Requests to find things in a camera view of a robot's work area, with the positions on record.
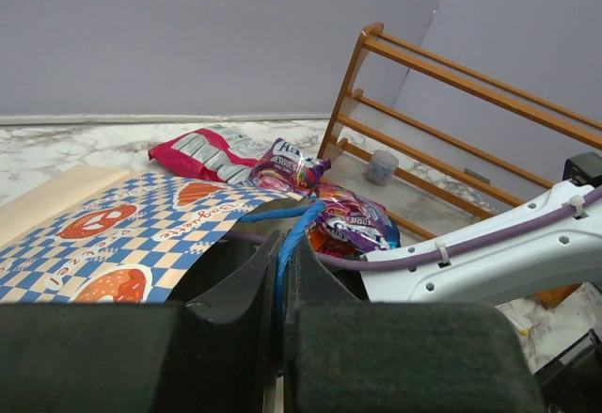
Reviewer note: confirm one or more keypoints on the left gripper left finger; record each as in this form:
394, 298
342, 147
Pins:
212, 353

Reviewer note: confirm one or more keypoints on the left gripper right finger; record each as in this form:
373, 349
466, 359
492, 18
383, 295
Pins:
342, 354

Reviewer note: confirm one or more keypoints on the purple Fox's candy bag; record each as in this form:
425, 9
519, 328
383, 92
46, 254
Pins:
351, 225
286, 168

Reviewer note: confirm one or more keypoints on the blue checkered paper bag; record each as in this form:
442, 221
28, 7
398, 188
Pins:
96, 235

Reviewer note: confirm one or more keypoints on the pink snack bag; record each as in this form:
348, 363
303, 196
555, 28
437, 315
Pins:
212, 153

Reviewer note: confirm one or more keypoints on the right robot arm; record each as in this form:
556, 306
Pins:
459, 277

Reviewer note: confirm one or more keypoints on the small clear plastic cup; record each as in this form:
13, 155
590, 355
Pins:
381, 167

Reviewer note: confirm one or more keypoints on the wooden shelf rack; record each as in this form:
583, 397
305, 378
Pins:
469, 146

